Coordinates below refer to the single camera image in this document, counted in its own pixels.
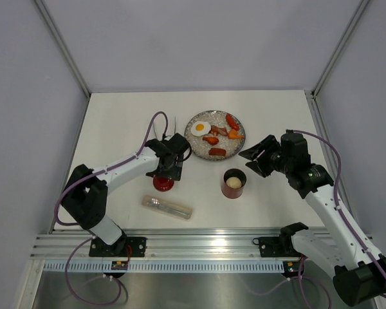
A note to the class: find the orange chicken drumstick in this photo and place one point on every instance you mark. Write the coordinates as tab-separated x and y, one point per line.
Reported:
234	135

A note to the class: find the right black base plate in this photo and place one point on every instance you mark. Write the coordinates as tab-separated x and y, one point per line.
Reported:
273	247

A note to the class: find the beige steamed bun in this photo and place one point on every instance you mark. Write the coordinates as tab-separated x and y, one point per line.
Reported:
234	182

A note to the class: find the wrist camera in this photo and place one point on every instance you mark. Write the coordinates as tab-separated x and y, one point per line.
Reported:
179	145
295	149

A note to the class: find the metal serving tongs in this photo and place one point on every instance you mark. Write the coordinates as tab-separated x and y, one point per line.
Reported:
164	130

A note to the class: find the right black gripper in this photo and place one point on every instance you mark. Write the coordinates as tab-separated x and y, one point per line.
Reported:
260	165

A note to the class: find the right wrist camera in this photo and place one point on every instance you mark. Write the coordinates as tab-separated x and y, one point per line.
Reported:
295	149

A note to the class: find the white slotted cable duct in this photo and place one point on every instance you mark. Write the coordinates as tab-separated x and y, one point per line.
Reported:
167	267

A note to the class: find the silver tin lid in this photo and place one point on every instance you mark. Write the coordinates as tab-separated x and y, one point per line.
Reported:
162	184

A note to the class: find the metal spoon in case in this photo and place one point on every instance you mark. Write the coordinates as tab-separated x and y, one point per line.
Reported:
170	208

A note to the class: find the right aluminium frame post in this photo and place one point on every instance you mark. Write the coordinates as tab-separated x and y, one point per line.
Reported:
341	45

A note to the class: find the aluminium frame post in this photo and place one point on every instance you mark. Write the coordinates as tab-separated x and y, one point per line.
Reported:
341	45
56	35

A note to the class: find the aluminium mounting rail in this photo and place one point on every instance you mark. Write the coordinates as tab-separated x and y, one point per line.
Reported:
165	244

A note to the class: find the speckled ceramic plate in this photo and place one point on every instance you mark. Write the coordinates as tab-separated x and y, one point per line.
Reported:
215	118

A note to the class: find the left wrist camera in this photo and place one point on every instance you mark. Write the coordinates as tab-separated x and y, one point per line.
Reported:
179	145

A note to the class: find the red tin can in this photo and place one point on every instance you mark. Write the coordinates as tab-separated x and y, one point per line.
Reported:
229	192

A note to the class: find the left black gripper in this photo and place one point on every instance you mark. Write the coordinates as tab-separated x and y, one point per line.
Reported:
173	174

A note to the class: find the red sausage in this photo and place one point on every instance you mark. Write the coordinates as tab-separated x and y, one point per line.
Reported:
231	122
217	152

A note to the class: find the red sausage bottom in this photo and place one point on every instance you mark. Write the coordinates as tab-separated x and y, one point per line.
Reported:
217	152

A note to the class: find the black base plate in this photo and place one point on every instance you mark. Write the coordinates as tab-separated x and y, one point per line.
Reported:
133	246
273	247

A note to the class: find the toy fried egg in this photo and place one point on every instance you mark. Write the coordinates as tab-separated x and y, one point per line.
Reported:
200	128

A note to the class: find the orange red chicken wing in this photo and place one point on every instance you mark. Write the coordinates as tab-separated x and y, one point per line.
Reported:
211	140

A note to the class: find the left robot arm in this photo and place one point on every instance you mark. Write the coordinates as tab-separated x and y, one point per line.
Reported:
85	195

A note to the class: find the bacon wrapped roll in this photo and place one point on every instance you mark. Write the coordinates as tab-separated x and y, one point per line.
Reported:
218	131

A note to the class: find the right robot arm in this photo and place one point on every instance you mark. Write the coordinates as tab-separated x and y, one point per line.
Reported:
356	266

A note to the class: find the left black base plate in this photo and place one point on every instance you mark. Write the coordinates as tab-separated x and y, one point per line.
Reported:
133	246

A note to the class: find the red sausage top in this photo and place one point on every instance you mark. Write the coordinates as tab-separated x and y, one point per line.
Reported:
231	122

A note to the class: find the left aluminium frame post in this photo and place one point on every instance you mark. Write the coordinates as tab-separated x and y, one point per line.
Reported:
56	35

